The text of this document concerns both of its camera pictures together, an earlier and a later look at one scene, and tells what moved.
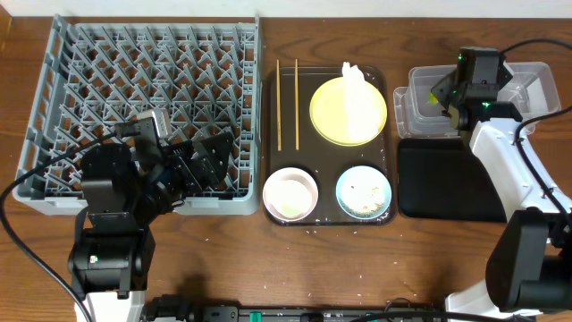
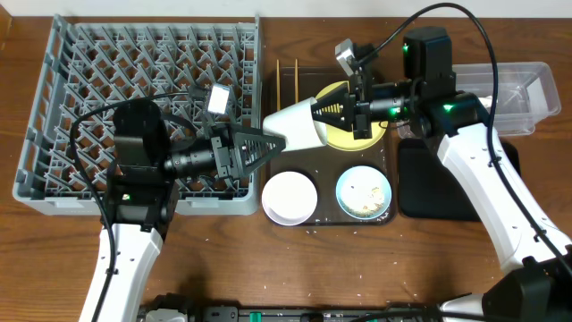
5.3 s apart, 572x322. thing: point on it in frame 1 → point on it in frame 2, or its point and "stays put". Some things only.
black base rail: (185, 309) stays put
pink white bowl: (290, 194) stays put
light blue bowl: (364, 192) stays put
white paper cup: (290, 194) → (296, 125)
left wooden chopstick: (278, 107) stays put
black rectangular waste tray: (440, 180) stays put
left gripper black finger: (215, 153) → (252, 148)
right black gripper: (441, 88) → (341, 98)
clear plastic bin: (534, 88) stays put
